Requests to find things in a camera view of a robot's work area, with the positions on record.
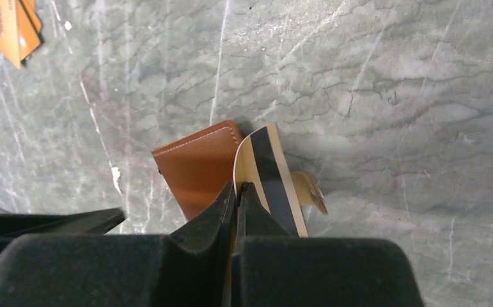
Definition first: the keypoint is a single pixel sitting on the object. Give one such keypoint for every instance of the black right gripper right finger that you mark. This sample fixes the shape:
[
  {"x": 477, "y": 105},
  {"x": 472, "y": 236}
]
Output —
[{"x": 271, "y": 267}]

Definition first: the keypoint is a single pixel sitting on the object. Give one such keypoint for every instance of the brown leather card holder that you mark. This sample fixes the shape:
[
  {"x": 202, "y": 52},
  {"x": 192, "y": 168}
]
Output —
[{"x": 198, "y": 166}]

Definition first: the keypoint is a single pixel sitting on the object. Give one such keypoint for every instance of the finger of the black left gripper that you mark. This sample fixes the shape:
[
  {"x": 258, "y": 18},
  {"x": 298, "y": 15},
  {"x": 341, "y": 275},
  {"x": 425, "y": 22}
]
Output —
[{"x": 97, "y": 222}]

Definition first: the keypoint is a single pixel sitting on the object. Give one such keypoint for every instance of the gold card stack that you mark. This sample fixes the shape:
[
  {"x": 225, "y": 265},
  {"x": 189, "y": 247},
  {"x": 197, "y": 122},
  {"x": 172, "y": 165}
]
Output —
[{"x": 20, "y": 28}]

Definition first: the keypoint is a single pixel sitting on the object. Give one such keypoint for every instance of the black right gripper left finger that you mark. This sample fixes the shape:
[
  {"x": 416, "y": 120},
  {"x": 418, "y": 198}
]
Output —
[{"x": 184, "y": 268}]

